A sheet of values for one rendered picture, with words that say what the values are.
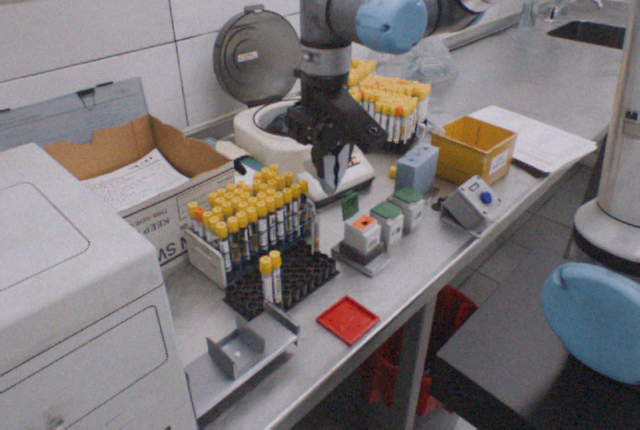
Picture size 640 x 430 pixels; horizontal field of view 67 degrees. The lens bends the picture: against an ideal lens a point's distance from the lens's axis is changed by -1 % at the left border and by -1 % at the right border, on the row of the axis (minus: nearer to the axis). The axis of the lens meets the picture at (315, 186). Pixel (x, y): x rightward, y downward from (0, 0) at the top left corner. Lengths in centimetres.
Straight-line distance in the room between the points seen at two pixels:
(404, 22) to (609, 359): 40
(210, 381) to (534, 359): 39
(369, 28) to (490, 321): 40
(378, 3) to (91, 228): 39
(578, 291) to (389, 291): 39
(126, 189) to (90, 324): 56
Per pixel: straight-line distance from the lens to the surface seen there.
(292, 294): 76
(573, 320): 50
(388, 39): 60
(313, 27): 70
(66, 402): 48
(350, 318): 75
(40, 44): 102
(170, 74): 115
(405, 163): 94
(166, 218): 81
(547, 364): 67
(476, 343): 66
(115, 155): 106
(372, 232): 80
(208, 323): 76
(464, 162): 105
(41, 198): 53
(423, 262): 87
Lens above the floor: 143
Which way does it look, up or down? 32 degrees down
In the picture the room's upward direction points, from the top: straight up
